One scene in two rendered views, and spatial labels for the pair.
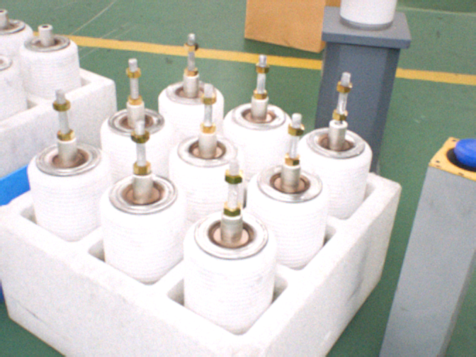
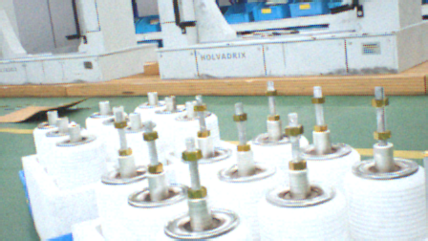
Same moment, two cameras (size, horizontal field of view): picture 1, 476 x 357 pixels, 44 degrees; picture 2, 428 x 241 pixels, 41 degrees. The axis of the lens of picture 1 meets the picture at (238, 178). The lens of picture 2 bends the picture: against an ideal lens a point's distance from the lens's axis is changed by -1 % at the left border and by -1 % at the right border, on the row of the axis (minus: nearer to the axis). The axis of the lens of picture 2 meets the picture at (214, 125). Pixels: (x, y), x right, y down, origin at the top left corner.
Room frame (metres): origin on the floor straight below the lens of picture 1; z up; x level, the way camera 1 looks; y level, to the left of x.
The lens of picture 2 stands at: (0.03, -0.30, 0.46)
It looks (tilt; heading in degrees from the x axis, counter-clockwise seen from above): 12 degrees down; 33
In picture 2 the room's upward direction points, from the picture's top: 7 degrees counter-clockwise
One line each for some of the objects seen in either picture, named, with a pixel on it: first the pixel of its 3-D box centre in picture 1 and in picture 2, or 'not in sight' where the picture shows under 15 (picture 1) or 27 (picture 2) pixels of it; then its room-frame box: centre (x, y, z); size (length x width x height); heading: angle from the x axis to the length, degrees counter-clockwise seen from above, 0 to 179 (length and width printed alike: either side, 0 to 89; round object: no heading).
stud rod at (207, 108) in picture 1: (207, 114); (242, 133); (0.63, 0.04, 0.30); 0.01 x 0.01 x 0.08; 85
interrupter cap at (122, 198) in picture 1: (143, 194); (160, 196); (0.53, 0.10, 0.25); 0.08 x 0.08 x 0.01
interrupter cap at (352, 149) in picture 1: (335, 143); (384, 168); (0.67, -0.12, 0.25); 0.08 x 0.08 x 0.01
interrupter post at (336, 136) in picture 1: (336, 134); (383, 158); (0.67, -0.12, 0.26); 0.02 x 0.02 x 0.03
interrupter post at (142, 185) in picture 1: (142, 184); (158, 186); (0.53, 0.10, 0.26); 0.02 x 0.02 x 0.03
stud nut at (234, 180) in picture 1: (234, 176); (192, 155); (0.47, 0.00, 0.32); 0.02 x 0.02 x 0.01; 28
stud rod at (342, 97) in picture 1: (341, 102); (381, 120); (0.67, -0.12, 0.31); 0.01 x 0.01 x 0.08; 47
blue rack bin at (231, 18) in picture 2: not in sight; (246, 12); (5.78, 2.74, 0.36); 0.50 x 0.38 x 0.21; 173
